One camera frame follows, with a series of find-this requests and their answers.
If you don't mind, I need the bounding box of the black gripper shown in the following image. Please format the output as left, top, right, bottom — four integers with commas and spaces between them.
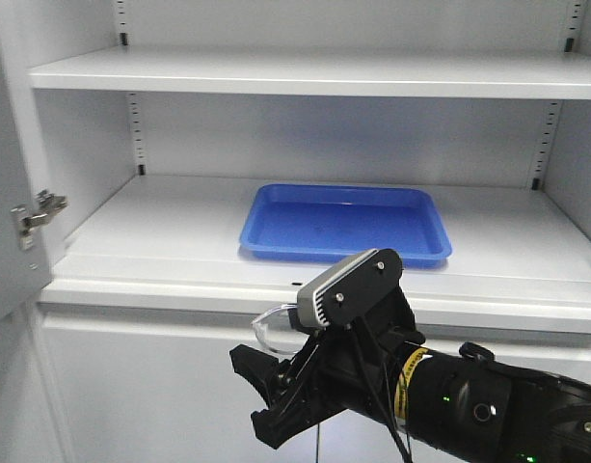
229, 287, 425, 449

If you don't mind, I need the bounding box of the clear glass beaker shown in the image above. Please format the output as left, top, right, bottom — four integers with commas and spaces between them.
251, 304, 309, 356

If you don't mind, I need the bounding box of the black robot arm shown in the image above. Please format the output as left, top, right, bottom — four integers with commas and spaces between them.
230, 287, 591, 462

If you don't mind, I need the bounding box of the grey cabinet door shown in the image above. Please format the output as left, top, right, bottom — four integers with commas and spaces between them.
0, 0, 55, 329

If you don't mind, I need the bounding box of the upper grey cabinet shelf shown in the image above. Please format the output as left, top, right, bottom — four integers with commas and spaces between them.
29, 46, 591, 100

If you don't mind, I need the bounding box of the blue plastic tray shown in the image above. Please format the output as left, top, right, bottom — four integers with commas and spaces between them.
239, 183, 452, 268

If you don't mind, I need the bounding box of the metal door hinge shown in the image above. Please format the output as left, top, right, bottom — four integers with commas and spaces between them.
11, 189, 68, 251

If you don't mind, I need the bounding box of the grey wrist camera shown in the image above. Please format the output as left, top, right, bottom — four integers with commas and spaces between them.
296, 249, 403, 328

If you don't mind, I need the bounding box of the black camera cable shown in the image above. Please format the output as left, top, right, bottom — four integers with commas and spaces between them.
350, 322, 416, 463

